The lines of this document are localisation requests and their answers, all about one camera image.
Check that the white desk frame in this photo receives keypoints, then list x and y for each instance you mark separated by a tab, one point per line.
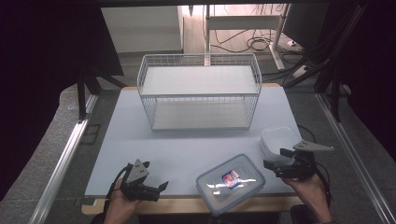
243	22

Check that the white power strip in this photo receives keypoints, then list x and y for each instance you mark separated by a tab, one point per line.
300	71

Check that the clear container with blue lid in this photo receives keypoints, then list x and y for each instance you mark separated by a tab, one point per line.
218	186

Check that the dark monitor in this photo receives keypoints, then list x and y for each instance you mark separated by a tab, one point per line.
306	25

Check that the person's right hand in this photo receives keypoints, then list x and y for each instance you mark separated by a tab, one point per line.
311	191

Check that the person's left hand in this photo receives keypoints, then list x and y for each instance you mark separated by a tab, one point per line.
120	207

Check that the pale blue table mat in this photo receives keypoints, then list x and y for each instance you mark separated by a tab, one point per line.
174	146

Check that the aluminium rail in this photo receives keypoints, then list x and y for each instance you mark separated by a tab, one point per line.
358	161
62	165

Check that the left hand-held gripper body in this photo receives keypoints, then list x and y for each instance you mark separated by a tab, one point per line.
137	174

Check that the white square container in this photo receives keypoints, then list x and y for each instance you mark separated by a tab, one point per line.
277	138

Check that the black metal stand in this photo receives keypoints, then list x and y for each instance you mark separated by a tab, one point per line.
82	99
335	93

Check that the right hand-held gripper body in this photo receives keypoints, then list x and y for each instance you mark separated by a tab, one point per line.
300	166

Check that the white cabinet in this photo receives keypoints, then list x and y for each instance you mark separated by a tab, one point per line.
141	29

